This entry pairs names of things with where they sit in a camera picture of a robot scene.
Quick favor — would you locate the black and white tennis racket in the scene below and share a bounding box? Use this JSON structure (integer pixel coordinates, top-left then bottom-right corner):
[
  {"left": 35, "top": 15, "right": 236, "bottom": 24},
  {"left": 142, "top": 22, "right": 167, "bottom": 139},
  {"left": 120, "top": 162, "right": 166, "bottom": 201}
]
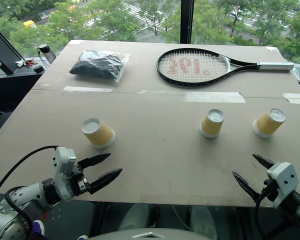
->
[{"left": 156, "top": 47, "right": 295, "bottom": 89}]

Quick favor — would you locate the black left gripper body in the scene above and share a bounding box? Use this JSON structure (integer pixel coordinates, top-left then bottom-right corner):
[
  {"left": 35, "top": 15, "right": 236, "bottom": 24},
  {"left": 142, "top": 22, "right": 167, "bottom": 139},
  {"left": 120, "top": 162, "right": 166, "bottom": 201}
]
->
[{"left": 66, "top": 161, "right": 93, "bottom": 199}]

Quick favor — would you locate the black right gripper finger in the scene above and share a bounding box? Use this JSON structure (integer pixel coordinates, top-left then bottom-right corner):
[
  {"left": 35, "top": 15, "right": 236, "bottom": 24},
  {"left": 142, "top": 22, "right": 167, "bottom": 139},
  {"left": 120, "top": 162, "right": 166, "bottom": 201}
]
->
[
  {"left": 231, "top": 170, "right": 261, "bottom": 202},
  {"left": 251, "top": 153, "right": 276, "bottom": 171}
]

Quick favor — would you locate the slanted black window frame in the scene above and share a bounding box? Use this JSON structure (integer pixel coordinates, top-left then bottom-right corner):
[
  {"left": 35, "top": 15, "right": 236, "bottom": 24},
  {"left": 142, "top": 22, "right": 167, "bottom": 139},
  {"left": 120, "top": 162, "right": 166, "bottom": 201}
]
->
[{"left": 0, "top": 21, "right": 25, "bottom": 75}]

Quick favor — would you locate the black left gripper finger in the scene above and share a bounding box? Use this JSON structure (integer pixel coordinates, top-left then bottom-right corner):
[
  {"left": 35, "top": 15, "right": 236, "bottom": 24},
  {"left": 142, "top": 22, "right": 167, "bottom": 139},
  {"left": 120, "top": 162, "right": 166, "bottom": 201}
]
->
[
  {"left": 87, "top": 168, "right": 124, "bottom": 195},
  {"left": 77, "top": 153, "right": 112, "bottom": 169}
]

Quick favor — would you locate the purple cloth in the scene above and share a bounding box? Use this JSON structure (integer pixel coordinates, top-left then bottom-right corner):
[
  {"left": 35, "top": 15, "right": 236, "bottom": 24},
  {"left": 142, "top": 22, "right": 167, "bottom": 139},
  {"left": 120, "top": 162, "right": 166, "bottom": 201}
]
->
[{"left": 29, "top": 219, "right": 46, "bottom": 240}]

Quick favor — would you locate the yellow paper cup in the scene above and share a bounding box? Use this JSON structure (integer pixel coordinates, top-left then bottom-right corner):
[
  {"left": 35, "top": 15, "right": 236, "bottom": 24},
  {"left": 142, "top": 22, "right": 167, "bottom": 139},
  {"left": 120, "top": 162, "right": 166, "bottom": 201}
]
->
[
  {"left": 252, "top": 107, "right": 287, "bottom": 139},
  {"left": 199, "top": 108, "right": 225, "bottom": 139},
  {"left": 80, "top": 117, "right": 116, "bottom": 150}
]

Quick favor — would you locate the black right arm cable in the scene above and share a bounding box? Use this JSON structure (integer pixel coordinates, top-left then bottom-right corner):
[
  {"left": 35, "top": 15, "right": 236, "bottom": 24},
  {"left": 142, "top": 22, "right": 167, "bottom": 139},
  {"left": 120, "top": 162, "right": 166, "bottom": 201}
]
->
[{"left": 254, "top": 178, "right": 270, "bottom": 228}]

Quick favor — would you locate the silver robot torso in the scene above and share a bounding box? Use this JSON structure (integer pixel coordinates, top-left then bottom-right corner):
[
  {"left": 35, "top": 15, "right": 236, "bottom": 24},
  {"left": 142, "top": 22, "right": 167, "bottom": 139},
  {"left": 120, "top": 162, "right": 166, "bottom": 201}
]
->
[{"left": 87, "top": 227, "right": 217, "bottom": 240}]

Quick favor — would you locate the clear bag of black items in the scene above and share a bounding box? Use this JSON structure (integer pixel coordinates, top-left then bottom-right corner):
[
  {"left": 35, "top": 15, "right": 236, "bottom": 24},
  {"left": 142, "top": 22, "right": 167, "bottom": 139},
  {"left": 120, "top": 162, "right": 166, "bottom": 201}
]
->
[{"left": 69, "top": 49, "right": 131, "bottom": 85}]

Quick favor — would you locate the red key bunch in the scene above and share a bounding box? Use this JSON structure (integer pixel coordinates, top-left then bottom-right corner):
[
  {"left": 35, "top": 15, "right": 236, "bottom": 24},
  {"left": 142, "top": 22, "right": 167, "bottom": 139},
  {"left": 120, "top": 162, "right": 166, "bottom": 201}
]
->
[{"left": 14, "top": 58, "right": 41, "bottom": 68}]

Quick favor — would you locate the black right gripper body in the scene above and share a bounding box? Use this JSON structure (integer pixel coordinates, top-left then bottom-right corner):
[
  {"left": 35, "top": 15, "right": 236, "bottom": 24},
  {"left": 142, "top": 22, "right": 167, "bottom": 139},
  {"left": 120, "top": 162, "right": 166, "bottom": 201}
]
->
[{"left": 258, "top": 178, "right": 279, "bottom": 203}]

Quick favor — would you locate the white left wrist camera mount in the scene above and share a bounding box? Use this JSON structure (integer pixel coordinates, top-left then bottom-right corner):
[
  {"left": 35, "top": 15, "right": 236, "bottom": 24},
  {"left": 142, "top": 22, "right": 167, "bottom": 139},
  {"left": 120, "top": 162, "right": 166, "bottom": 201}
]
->
[{"left": 51, "top": 146, "right": 78, "bottom": 202}]

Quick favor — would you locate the black window mullion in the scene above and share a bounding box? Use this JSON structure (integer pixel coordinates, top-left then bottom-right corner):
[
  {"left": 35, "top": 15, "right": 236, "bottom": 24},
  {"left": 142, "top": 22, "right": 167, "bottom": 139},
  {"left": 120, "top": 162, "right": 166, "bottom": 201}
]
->
[{"left": 179, "top": 0, "right": 195, "bottom": 45}]

